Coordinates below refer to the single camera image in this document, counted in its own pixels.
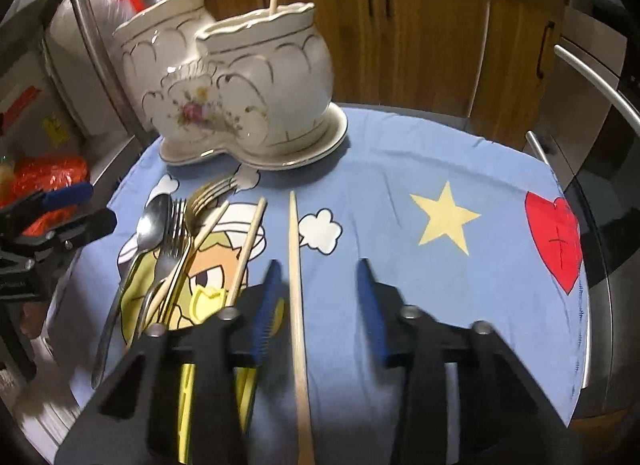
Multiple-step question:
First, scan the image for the grey appliance with red sticker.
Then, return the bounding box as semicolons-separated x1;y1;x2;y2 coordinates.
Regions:
0;50;91;166

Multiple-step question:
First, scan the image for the stainless steel oven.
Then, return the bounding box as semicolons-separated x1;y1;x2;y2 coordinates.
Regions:
520;10;640;246

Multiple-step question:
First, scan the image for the red mesh bag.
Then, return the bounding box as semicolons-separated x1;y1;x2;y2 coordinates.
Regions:
10;155;91;238

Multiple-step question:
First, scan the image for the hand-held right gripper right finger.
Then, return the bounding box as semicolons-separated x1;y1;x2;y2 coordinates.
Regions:
355;258;573;465

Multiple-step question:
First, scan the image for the long metal handle bar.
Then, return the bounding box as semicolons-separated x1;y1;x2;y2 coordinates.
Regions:
525;130;571;191
552;42;640;138
62;0;161;146

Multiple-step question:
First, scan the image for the silver fork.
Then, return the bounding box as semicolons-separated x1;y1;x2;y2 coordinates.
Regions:
134;198;188;341

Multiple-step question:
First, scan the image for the white plastic bag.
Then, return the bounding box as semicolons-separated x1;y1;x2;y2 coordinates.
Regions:
45;0;136;136

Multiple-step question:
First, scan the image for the blue cartoon printed cloth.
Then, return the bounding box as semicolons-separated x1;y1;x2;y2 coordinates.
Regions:
47;105;591;465

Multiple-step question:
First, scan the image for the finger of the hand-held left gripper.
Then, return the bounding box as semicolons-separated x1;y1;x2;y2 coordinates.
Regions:
0;181;96;242
14;208;119;257

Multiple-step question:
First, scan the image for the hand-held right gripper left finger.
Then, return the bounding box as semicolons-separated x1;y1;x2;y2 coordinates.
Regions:
54;259;288;465

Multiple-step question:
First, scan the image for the dark metal shelf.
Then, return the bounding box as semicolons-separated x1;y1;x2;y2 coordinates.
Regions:
0;0;71;46

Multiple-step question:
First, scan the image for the wooden kitchen cabinet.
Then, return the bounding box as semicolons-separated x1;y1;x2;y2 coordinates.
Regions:
200;0;596;146

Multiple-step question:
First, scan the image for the floral ceramic double utensil holder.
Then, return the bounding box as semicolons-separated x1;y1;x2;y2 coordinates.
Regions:
112;0;348;171

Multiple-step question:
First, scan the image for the gold fork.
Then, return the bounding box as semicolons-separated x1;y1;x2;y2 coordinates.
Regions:
160;175;241;331

